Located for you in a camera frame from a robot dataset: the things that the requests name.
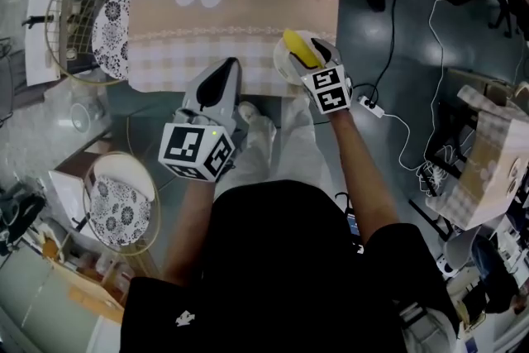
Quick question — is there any beige flower print tablecloth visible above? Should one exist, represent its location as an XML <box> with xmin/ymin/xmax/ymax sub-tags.
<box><xmin>126</xmin><ymin>0</ymin><xmax>342</xmax><ymax>98</ymax></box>

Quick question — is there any grey shoulder pouch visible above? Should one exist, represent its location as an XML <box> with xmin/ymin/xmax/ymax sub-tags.
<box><xmin>398</xmin><ymin>301</ymin><xmax>460</xmax><ymax>353</ymax></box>

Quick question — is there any table with beige checked cloth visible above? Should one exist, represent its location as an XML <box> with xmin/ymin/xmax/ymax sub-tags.
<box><xmin>425</xmin><ymin>84</ymin><xmax>529</xmax><ymax>231</ymax></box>

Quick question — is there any clear round bowl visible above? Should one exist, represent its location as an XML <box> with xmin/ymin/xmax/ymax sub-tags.
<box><xmin>69</xmin><ymin>102</ymin><xmax>104</xmax><ymax>130</ymax></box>

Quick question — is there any person's right forearm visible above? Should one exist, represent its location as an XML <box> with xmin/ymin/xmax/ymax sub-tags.
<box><xmin>330</xmin><ymin>109</ymin><xmax>400</xmax><ymax>249</ymax></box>

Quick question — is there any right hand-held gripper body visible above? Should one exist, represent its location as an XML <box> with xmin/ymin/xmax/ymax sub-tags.
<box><xmin>301</xmin><ymin>62</ymin><xmax>353</xmax><ymax>115</ymax></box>

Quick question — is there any light wooden chair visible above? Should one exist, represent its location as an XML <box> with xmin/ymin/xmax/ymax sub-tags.
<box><xmin>448</xmin><ymin>68</ymin><xmax>529</xmax><ymax>107</ymax></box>

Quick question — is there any gold wire chair floral cushion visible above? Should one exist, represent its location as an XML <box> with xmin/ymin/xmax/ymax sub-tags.
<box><xmin>82</xmin><ymin>151</ymin><xmax>161</xmax><ymax>257</ymax></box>
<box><xmin>44</xmin><ymin>0</ymin><xmax>138</xmax><ymax>87</ymax></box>

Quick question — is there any yellow banana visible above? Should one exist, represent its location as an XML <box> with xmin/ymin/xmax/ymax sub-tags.
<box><xmin>283</xmin><ymin>28</ymin><xmax>322</xmax><ymax>69</ymax></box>

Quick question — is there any black cable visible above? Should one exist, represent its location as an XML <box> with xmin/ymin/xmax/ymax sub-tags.
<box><xmin>353</xmin><ymin>0</ymin><xmax>400</xmax><ymax>104</ymax></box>

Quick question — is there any brown wooden crate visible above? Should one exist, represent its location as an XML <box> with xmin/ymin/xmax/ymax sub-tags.
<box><xmin>41</xmin><ymin>235</ymin><xmax>125</xmax><ymax>323</ymax></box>

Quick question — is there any black handheld device with screen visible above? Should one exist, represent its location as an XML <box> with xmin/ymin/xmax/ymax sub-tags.
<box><xmin>345</xmin><ymin>210</ymin><xmax>364</xmax><ymax>239</ymax></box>

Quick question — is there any white round plate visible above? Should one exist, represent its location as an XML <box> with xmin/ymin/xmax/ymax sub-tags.
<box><xmin>273</xmin><ymin>30</ymin><xmax>327</xmax><ymax>87</ymax></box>

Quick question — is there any person's black shirt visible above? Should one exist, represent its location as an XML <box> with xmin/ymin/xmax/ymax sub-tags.
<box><xmin>119</xmin><ymin>179</ymin><xmax>460</xmax><ymax>353</ymax></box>

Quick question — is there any white cable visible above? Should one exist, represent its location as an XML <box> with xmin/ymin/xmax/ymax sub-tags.
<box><xmin>384</xmin><ymin>0</ymin><xmax>452</xmax><ymax>196</ymax></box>

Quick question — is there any person's left forearm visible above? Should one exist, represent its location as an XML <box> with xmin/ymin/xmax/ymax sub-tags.
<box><xmin>163</xmin><ymin>177</ymin><xmax>216</xmax><ymax>286</ymax></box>

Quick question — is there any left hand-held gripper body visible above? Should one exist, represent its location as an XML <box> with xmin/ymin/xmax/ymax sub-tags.
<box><xmin>158</xmin><ymin>109</ymin><xmax>245</xmax><ymax>183</ymax></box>

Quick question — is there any white power strip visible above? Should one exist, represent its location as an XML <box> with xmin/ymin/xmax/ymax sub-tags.
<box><xmin>357</xmin><ymin>94</ymin><xmax>386</xmax><ymax>117</ymax></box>

